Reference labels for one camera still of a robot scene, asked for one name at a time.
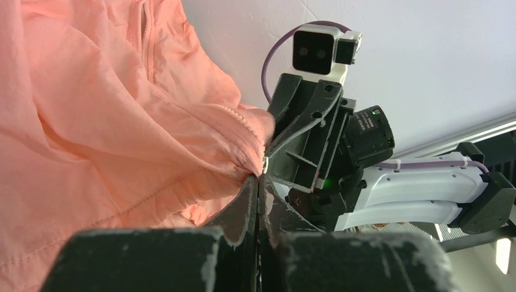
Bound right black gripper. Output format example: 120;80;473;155
264;73;364;218

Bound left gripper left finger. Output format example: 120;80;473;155
41;176;258;291

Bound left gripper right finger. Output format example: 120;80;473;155
259;175;458;291

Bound salmon pink zip jacket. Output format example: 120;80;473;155
1;1;274;291

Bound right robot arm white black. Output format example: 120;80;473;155
263;73;515;235

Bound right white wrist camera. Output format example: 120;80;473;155
292;24;363;85

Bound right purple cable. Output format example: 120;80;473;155
261;20;490;175

